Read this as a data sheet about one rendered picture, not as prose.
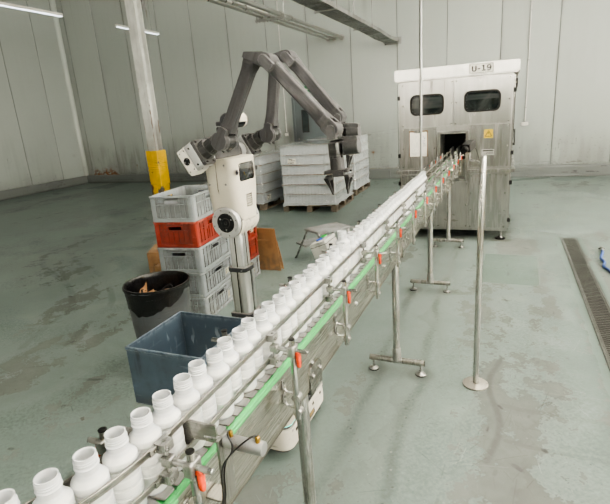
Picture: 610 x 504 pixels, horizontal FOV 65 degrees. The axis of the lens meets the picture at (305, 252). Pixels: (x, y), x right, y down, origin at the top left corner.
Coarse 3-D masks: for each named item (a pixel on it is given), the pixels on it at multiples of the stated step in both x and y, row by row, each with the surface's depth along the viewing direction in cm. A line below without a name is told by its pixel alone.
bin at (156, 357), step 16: (176, 320) 187; (192, 320) 188; (208, 320) 185; (224, 320) 182; (240, 320) 179; (144, 336) 170; (160, 336) 179; (176, 336) 187; (192, 336) 190; (208, 336) 187; (128, 352) 163; (144, 352) 159; (160, 352) 157; (176, 352) 188; (192, 352) 193; (144, 368) 162; (160, 368) 159; (176, 368) 156; (144, 384) 164; (160, 384) 161; (144, 400) 167
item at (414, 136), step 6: (414, 132) 590; (426, 132) 586; (414, 138) 593; (426, 138) 588; (414, 144) 595; (426, 144) 590; (414, 150) 597; (426, 150) 591; (414, 156) 599; (426, 156) 594
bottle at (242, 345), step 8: (240, 328) 120; (232, 336) 120; (240, 336) 117; (240, 344) 118; (248, 344) 119; (240, 352) 117; (248, 352) 118; (240, 360) 118; (248, 360) 118; (248, 368) 119; (248, 376) 120; (256, 384) 122
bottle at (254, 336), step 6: (246, 318) 126; (252, 318) 125; (246, 324) 123; (252, 324) 123; (246, 330) 123; (252, 330) 123; (252, 336) 123; (258, 336) 124; (252, 342) 123; (258, 342) 124; (258, 354) 125; (258, 360) 125; (258, 366) 125; (264, 372) 128; (258, 378) 126
